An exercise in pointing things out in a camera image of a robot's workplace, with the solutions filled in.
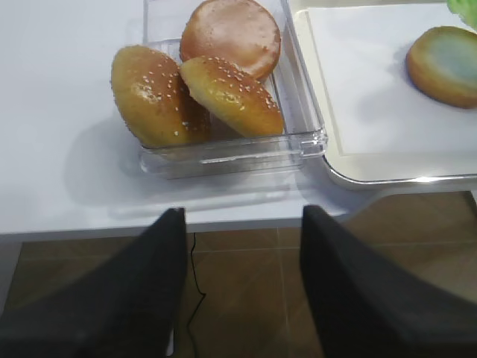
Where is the white paper sheet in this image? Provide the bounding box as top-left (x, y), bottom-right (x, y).
top-left (308, 2), bottom-right (476, 154)

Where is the sesame bun top right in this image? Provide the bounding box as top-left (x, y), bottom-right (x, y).
top-left (180, 56), bottom-right (284, 137)

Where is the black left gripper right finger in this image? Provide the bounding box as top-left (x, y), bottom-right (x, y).
top-left (300, 205), bottom-right (476, 357)

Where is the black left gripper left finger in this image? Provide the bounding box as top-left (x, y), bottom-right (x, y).
top-left (1, 208), bottom-right (186, 357)

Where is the smooth brown bun bottom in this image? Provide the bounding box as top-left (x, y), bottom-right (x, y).
top-left (180, 0), bottom-right (281, 80)

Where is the white serving tray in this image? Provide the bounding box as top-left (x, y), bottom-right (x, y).
top-left (301, 1), bottom-right (476, 186)

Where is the sesame bun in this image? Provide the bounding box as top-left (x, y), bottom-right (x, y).
top-left (111, 45), bottom-right (211, 148)
top-left (180, 56), bottom-right (284, 137)

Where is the sesame bun top left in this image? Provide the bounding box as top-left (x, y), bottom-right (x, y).
top-left (111, 45), bottom-right (211, 148)

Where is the clear plastic bun container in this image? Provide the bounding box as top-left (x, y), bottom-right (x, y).
top-left (140, 1), bottom-right (328, 178)

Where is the green lettuce leaf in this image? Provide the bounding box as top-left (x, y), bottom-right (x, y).
top-left (447, 0), bottom-right (477, 29)

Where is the thin black cable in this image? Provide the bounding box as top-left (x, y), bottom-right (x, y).
top-left (186, 232), bottom-right (207, 358)

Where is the bun bottom on tray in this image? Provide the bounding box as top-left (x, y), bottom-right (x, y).
top-left (405, 26), bottom-right (476, 109)

